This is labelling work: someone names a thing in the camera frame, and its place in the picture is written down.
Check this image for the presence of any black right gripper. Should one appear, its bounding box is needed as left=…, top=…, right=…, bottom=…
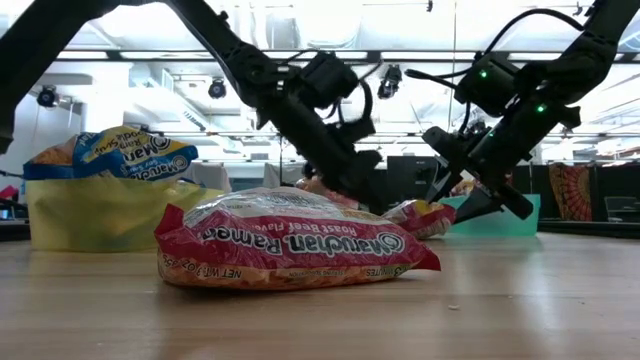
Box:
left=422, top=94, right=582, bottom=225

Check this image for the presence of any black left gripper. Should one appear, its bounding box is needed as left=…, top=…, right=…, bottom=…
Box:
left=257, top=89, right=389, bottom=215

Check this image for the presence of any red Maruchan noodle packet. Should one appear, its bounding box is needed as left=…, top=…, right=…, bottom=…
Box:
left=153, top=186, right=442, bottom=292
left=382, top=198, right=458, bottom=240
left=448, top=172, right=515, bottom=199

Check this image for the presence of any orange Maruchan noodle packet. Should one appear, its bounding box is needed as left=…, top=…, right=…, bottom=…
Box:
left=298, top=175, right=362, bottom=210

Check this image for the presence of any black background monitor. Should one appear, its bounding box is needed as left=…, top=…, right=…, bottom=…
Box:
left=385, top=155, right=442, bottom=202

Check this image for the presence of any green plastic bin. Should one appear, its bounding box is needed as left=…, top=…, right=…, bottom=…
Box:
left=437, top=193, right=542, bottom=238

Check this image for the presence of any white cloth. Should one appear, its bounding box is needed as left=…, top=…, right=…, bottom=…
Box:
left=262, top=162, right=306, bottom=190
left=182, top=162, right=232, bottom=194

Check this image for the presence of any orange mandala tapestry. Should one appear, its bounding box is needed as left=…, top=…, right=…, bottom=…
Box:
left=548, top=162, right=595, bottom=222

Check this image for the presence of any black background partition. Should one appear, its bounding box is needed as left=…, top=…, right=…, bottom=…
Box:
left=509, top=163, right=640, bottom=224

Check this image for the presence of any black overhead crossbar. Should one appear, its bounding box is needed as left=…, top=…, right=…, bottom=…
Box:
left=37, top=48, right=640, bottom=64

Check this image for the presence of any yellow plastic bin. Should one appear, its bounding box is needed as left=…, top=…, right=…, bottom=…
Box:
left=24, top=174, right=226, bottom=253

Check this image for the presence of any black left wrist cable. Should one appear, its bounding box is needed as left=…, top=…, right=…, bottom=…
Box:
left=327, top=78, right=375, bottom=127

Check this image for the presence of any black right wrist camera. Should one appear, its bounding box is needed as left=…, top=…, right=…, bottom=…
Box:
left=453, top=51, right=521, bottom=117

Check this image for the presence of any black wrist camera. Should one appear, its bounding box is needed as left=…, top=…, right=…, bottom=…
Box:
left=298, top=51, right=360, bottom=110
left=453, top=51, right=521, bottom=117

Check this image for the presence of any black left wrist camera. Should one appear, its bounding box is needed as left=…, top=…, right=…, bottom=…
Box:
left=298, top=51, right=360, bottom=110

